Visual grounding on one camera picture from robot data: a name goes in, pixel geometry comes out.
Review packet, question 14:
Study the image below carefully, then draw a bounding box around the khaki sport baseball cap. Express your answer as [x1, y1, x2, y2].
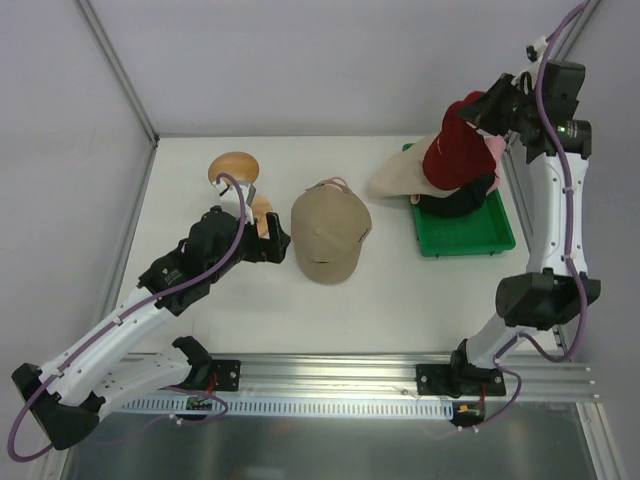
[291, 191, 365, 286]

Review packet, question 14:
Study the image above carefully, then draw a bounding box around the red baseball cap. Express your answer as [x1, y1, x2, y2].
[422, 91, 496, 191]

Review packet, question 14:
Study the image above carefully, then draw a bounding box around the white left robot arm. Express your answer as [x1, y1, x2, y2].
[11, 207, 290, 450]

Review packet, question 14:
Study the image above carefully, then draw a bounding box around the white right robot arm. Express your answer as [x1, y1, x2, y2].
[416, 61, 601, 398]

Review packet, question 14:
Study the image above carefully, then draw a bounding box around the light pink baseball cap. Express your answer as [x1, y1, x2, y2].
[484, 136, 507, 172]

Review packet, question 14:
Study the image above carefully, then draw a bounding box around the wooden hat stand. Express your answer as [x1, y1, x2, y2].
[208, 151, 273, 238]

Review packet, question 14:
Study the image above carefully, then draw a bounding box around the black baseball cap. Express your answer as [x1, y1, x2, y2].
[410, 173, 500, 218]

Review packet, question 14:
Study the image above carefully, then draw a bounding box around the cream beige baseball cap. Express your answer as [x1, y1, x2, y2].
[366, 134, 445, 198]

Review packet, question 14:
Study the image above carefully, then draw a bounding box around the green plastic tray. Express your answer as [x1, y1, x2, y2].
[401, 142, 517, 259]

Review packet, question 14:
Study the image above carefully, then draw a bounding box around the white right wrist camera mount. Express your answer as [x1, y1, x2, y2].
[526, 36, 548, 63]

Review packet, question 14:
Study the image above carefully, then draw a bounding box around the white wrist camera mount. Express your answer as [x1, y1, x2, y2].
[212, 174, 256, 225]
[526, 36, 548, 63]

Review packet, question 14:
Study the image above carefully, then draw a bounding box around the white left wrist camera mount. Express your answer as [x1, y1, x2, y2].
[212, 174, 256, 225]

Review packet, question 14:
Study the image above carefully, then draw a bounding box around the right aluminium frame post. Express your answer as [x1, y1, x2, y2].
[553, 0, 602, 61]

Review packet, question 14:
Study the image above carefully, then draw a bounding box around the aluminium frame post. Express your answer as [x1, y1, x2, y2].
[553, 0, 602, 61]
[72, 0, 159, 147]

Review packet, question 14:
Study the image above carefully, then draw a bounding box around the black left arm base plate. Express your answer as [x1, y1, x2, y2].
[182, 359, 242, 393]

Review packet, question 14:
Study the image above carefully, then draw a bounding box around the aluminium mounting rail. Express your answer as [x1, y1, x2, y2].
[67, 352, 600, 403]

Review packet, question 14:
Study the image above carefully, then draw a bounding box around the white slotted cable duct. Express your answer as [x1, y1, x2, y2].
[118, 394, 454, 420]

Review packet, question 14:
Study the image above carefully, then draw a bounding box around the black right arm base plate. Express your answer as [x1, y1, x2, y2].
[415, 363, 506, 398]

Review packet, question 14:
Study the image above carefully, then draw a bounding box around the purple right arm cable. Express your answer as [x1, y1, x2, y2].
[452, 3, 591, 435]

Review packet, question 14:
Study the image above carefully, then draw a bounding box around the left aluminium frame post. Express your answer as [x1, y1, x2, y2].
[72, 0, 159, 147]

